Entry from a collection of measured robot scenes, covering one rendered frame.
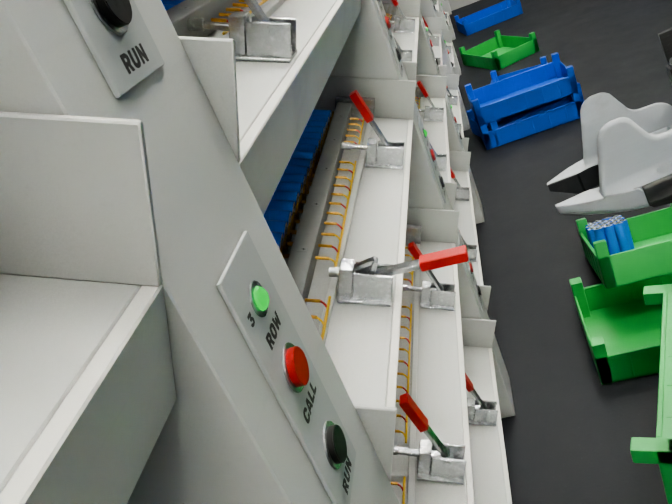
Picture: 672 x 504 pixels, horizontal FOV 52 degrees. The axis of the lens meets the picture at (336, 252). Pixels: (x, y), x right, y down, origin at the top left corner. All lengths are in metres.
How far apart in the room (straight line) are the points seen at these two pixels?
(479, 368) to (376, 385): 0.61
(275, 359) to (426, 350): 0.51
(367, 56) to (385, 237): 0.34
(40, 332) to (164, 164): 0.07
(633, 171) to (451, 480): 0.31
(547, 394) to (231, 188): 0.97
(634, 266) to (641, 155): 0.76
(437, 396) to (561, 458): 0.42
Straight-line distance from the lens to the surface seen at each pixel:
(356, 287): 0.51
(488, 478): 0.89
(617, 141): 0.46
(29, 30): 0.20
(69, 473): 0.17
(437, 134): 1.39
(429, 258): 0.50
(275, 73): 0.42
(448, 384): 0.72
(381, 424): 0.36
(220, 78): 0.28
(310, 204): 0.61
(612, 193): 0.47
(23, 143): 0.20
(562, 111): 2.19
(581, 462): 1.09
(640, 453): 0.82
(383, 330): 0.49
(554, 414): 1.16
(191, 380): 0.23
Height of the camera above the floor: 0.79
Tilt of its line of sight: 25 degrees down
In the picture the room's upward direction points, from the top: 24 degrees counter-clockwise
